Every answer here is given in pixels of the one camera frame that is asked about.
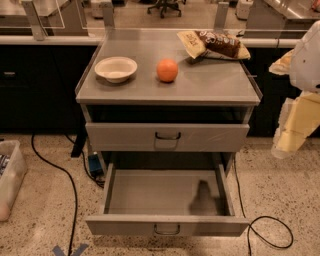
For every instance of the white bowl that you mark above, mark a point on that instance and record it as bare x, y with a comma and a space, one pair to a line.
116, 69

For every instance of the clear plastic bin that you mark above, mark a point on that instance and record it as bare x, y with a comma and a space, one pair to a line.
12, 176

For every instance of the orange fruit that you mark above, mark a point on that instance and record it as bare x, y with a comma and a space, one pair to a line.
167, 70

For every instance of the black office chair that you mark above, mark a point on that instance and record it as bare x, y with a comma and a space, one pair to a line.
164, 5

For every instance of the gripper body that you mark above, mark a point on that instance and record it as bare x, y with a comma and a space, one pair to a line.
307, 63

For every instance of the grey drawer cabinet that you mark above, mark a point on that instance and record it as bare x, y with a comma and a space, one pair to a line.
206, 91

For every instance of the grey drawer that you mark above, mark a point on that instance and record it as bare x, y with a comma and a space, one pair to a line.
166, 203
166, 137

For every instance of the blue power box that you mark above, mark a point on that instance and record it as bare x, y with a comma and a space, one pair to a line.
95, 167

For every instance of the brown chip bag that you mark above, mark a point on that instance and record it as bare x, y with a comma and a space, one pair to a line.
210, 44

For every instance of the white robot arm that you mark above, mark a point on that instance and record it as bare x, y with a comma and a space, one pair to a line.
303, 62

